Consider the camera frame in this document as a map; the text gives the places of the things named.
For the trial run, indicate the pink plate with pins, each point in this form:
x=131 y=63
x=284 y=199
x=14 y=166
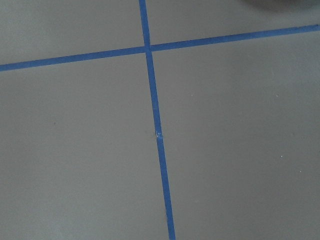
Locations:
x=283 y=5

